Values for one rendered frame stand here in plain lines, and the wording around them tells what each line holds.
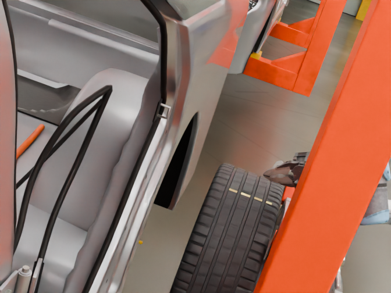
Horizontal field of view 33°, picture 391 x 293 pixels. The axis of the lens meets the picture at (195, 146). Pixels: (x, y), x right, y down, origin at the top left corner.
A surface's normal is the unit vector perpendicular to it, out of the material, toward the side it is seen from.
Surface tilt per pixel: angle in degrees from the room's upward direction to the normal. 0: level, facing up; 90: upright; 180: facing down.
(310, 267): 90
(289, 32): 90
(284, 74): 90
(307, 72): 90
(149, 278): 0
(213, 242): 51
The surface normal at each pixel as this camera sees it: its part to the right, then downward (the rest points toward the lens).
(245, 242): 0.06, -0.38
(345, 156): -0.20, 0.33
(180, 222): 0.29, -0.88
